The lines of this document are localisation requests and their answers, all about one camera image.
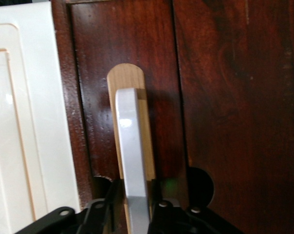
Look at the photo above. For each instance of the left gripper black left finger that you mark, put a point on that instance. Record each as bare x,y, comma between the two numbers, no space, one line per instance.
105,214

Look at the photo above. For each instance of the dark wood cabinet body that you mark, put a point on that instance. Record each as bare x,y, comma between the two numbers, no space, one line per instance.
234,97

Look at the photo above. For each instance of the white cabinet door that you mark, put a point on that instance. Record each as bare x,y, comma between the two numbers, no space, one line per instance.
27,122

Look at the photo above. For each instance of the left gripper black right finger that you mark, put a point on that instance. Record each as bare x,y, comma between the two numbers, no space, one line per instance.
166,217

